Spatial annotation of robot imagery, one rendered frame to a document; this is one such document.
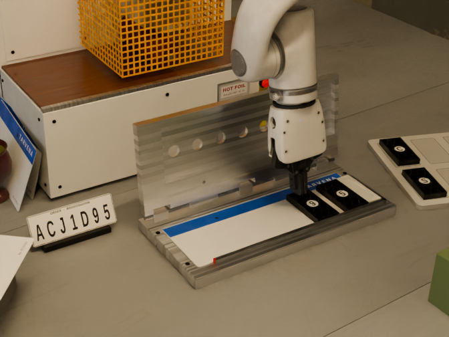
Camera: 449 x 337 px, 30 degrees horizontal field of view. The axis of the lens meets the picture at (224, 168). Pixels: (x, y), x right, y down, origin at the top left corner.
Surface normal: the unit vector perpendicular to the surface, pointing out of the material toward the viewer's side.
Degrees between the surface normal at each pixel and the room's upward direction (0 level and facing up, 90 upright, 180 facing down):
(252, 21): 70
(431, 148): 0
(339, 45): 0
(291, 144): 78
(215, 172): 83
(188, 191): 83
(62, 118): 90
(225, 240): 0
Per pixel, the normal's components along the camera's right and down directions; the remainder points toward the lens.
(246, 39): -0.62, 0.34
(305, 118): 0.54, 0.20
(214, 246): 0.03, -0.86
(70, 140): 0.53, 0.44
